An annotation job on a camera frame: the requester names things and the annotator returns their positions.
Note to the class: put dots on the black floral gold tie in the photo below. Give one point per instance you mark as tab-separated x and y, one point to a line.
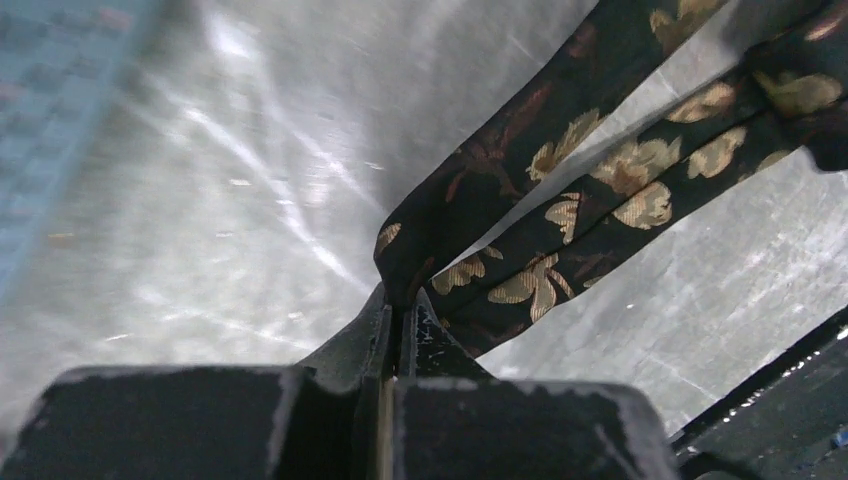
788	92

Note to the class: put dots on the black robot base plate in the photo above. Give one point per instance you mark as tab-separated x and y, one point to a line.
788	420

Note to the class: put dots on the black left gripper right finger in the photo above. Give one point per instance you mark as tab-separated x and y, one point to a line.
453	421

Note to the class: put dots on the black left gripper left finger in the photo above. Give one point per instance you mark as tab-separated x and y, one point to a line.
315	419

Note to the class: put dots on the blue perforated plastic basket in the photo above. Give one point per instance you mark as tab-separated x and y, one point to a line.
61	62

